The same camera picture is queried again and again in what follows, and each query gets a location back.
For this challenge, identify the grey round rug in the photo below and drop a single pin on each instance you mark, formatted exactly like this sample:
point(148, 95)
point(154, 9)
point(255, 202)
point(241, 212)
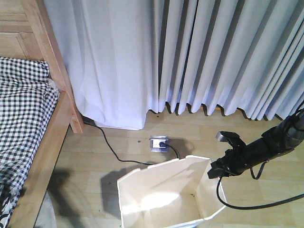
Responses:
point(46, 216)

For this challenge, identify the grey curtain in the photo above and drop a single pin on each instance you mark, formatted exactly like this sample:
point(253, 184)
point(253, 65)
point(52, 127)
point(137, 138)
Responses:
point(127, 57)

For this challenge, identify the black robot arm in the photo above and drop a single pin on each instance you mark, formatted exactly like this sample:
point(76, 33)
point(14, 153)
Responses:
point(275, 142)

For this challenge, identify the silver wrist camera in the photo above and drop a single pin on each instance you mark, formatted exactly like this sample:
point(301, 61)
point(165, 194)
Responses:
point(229, 137)

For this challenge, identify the black white checkered bedding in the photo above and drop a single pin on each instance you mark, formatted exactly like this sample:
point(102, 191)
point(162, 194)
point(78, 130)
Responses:
point(28, 98)

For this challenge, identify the wooden bed frame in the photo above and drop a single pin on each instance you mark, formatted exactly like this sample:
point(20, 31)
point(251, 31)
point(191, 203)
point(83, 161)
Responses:
point(26, 33)

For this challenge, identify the floor power outlet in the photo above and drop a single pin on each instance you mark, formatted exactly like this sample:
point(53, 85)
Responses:
point(158, 143)

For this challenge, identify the white plastic trash bin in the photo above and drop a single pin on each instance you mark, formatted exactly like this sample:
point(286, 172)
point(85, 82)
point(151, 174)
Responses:
point(171, 194)

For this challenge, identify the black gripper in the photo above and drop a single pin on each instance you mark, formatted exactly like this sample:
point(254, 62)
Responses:
point(233, 163)

